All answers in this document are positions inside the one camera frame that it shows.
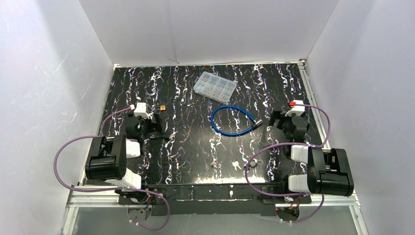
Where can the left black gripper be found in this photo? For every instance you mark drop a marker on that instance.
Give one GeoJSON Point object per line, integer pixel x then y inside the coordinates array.
{"type": "Point", "coordinates": [154, 122]}

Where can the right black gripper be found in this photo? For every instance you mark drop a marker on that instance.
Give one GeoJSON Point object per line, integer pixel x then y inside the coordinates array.
{"type": "Point", "coordinates": [276, 120]}

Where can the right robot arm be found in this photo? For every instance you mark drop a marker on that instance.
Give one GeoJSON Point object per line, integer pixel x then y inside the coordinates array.
{"type": "Point", "coordinates": [328, 170]}

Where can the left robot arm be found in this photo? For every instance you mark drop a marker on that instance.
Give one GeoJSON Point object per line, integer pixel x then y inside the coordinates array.
{"type": "Point", "coordinates": [107, 157]}

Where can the clear plastic parts box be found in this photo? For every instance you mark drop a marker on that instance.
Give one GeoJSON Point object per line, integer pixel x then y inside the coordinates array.
{"type": "Point", "coordinates": [215, 87]}

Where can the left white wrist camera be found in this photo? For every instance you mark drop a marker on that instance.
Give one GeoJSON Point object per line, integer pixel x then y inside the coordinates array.
{"type": "Point", "coordinates": [142, 110]}

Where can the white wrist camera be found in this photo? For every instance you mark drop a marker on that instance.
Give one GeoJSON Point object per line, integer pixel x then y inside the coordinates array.
{"type": "Point", "coordinates": [142, 110]}
{"type": "Point", "coordinates": [296, 108]}

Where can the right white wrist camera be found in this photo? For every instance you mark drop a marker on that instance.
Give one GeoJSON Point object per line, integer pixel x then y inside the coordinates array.
{"type": "Point", "coordinates": [296, 108]}

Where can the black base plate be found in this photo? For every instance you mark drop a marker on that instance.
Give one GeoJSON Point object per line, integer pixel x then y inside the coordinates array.
{"type": "Point", "coordinates": [264, 199]}

